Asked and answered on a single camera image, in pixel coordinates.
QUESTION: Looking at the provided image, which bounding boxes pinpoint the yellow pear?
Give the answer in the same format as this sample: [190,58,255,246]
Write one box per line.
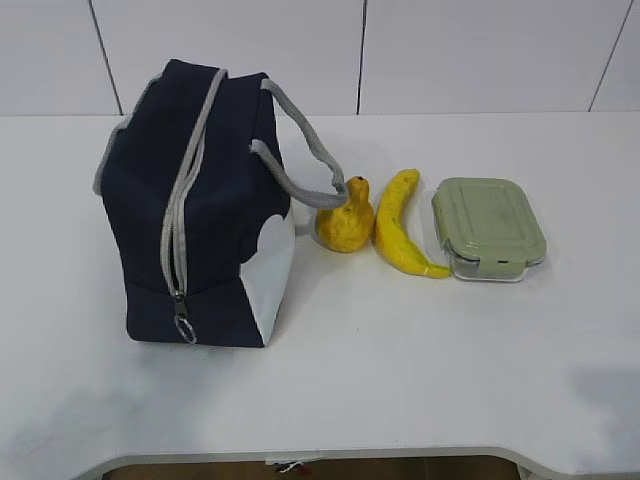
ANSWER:
[315,176,375,253]

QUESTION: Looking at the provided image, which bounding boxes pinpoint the white red cable under table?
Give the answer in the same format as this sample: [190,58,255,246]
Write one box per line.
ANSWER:
[273,460,314,475]

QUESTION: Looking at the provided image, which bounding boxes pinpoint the navy blue lunch bag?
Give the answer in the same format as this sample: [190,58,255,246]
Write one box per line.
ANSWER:
[93,59,349,348]

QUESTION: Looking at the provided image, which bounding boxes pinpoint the green lid glass container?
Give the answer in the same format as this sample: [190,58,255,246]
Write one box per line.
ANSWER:
[432,177,547,282]

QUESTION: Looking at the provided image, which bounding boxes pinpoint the yellow banana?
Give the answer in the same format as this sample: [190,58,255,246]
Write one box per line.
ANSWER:
[375,169,452,279]

